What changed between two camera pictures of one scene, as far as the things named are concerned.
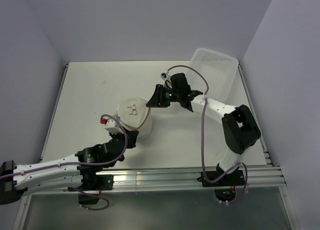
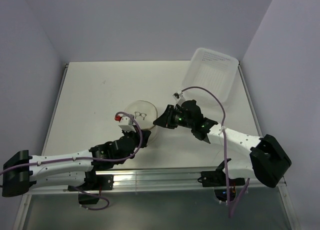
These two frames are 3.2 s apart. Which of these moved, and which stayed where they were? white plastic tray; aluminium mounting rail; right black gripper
Moved: right black gripper
Stayed: aluminium mounting rail; white plastic tray
